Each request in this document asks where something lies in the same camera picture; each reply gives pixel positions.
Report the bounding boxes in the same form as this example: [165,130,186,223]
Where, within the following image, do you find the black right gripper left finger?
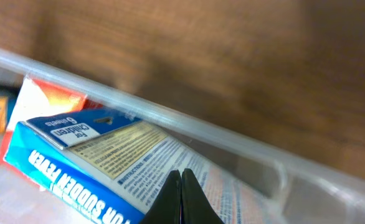
[140,170,182,224]

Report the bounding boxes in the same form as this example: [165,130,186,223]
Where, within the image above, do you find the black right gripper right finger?
[181,169,224,224]

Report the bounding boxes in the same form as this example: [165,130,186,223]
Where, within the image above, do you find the blue KoolFever box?
[4,109,275,223]

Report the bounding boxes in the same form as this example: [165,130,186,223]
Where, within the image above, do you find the clear plastic container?
[0,49,365,223]

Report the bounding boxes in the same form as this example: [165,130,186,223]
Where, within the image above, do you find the red orange medicine box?
[0,77,103,188]

